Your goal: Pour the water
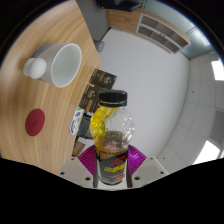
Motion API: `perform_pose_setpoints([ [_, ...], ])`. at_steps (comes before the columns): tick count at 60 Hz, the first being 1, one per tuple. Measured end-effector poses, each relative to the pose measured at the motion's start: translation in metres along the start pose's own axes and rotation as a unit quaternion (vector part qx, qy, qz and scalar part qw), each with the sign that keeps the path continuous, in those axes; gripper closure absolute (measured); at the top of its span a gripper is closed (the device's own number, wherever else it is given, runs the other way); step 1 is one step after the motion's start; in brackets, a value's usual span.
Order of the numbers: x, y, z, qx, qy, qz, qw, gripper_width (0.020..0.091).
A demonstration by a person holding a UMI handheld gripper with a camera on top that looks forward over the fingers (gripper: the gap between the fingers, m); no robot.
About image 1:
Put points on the rectangular ceiling light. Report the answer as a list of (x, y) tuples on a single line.
[(218, 70), (206, 152)]

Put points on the clear black-capped drink bottle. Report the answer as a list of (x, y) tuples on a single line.
[(112, 146)]

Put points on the grey mesh waste bin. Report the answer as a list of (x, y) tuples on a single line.
[(99, 46)]

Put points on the wooden glass-door cabinet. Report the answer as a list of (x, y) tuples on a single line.
[(126, 20)]

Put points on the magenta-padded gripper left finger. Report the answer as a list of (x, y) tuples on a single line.
[(74, 170)]

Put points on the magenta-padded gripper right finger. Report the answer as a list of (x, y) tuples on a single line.
[(150, 169)]

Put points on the flat round red coaster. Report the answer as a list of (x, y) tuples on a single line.
[(35, 122)]

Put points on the white ceramic mug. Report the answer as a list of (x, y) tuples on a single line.
[(63, 65)]

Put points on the small dark brown box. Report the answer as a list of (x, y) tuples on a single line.
[(104, 79)]

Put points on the white and green leaflet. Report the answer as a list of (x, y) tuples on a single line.
[(77, 120)]

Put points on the wooden side desk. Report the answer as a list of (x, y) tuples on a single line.
[(78, 148)]

